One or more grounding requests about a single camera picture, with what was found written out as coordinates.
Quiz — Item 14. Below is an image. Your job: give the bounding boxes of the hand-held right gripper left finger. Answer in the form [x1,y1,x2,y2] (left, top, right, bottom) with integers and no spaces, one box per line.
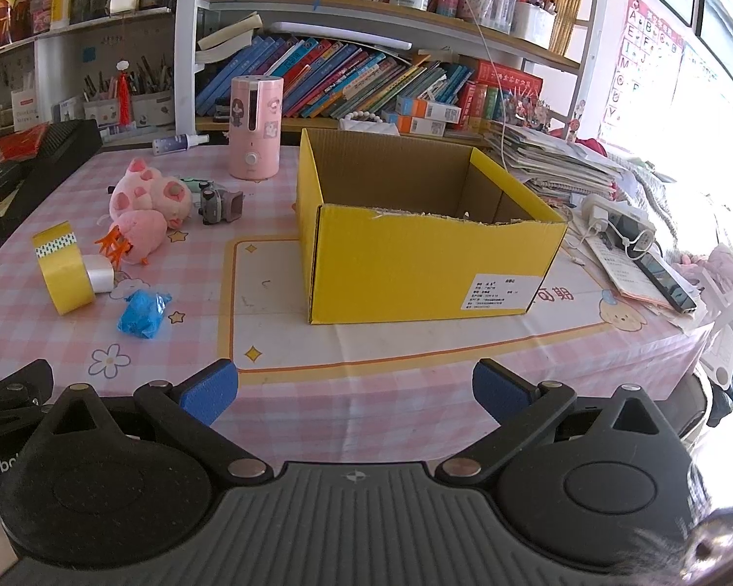
[33,359,276,484]

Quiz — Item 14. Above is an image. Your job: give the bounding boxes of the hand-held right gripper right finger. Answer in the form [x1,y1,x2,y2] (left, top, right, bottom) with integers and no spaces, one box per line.
[436,359,685,484]

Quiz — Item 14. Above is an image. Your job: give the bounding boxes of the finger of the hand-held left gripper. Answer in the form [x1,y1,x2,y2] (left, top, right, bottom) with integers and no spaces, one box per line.
[0,359,55,434]

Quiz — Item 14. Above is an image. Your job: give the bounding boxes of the blue plastic bag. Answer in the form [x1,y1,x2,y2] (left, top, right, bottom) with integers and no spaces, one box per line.
[117,289,173,339]

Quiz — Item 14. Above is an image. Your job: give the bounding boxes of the yellow cardboard box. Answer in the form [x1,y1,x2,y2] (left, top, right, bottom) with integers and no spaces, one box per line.
[296,128,569,326]

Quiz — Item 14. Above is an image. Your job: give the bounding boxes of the pink chick plush toy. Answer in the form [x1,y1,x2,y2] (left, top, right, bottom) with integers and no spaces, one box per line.
[94,210,169,268]

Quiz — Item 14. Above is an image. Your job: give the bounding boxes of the pink pig plush toy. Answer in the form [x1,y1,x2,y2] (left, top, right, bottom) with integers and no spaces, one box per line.
[108,157,192,230]

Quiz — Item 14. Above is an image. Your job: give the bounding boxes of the pink checkered tablecloth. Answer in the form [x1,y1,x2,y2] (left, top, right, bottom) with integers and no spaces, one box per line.
[0,134,715,477]

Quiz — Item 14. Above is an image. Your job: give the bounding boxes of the yellow tape roll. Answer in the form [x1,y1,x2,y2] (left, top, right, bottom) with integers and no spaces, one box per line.
[32,221,97,316]

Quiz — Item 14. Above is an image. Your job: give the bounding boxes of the white tape roll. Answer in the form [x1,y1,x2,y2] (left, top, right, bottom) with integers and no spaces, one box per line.
[82,254,116,294]

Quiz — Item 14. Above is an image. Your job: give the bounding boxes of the printed paper sheet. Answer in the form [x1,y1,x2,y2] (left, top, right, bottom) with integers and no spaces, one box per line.
[586,235,664,312]

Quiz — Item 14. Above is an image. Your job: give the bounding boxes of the white charger plug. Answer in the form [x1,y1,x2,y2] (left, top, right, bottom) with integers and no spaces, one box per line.
[580,194,615,233]

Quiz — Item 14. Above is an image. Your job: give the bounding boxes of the stack of notebooks and papers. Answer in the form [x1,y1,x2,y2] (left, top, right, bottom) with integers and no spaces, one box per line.
[485,122,627,205]

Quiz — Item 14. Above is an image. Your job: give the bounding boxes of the black case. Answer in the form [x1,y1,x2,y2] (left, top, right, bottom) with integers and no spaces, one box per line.
[0,119,104,239]

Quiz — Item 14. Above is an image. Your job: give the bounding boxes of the red paper packet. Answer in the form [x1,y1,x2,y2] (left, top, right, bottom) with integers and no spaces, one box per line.
[0,124,50,160]

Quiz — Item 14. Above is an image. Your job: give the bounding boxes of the small spray bottle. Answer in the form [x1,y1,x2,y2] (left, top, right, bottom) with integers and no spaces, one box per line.
[152,133,210,153]

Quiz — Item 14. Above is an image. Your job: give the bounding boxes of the red cloth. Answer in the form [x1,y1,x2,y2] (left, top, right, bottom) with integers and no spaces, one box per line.
[574,137,612,160]

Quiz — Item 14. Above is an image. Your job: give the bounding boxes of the pink fluffy cloth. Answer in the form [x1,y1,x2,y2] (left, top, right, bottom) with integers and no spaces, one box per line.
[672,244,733,294]

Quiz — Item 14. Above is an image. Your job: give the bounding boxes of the pink cylindrical humidifier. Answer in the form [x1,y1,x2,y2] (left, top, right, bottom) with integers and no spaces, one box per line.
[229,75,285,181]

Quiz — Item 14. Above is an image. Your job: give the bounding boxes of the orange and white carton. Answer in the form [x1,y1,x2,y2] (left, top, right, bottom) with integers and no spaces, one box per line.
[397,98,462,123]
[397,115,448,137]

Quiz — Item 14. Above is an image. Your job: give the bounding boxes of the colourful acrylic figurines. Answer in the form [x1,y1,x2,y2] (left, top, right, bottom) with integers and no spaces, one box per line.
[504,88,554,129]

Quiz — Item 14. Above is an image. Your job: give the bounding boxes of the grey brush holder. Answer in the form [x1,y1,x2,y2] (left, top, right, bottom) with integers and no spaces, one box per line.
[84,55,175,129]

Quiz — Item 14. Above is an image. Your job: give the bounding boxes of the white quilted handbag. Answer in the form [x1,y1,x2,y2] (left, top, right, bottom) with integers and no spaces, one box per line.
[339,111,401,135]

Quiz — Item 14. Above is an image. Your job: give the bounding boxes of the red tassel ornament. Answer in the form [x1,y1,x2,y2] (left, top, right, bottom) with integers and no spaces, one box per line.
[116,60,134,129]

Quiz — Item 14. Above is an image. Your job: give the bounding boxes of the thick red dictionary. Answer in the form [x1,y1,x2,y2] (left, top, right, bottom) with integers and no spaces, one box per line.
[473,60,544,99]

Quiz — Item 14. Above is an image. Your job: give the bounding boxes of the long row of leaning books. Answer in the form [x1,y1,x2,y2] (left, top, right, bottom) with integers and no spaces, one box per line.
[195,37,474,120]

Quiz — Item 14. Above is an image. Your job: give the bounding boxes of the thick beige book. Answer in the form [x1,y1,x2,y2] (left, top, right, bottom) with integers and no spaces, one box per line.
[196,12,263,65]

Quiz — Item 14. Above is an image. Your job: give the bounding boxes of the white pen holder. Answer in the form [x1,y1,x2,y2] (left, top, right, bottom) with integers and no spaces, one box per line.
[513,0,557,50]

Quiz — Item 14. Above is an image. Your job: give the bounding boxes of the white side shelf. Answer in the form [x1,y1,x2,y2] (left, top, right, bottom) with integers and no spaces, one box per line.
[0,9,178,135]

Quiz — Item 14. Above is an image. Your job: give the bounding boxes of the white bookshelf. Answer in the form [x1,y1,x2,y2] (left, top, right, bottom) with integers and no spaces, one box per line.
[174,0,603,135]

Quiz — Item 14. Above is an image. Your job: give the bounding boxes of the alphabet wall poster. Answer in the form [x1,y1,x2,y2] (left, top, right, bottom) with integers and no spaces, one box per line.
[599,0,685,147]

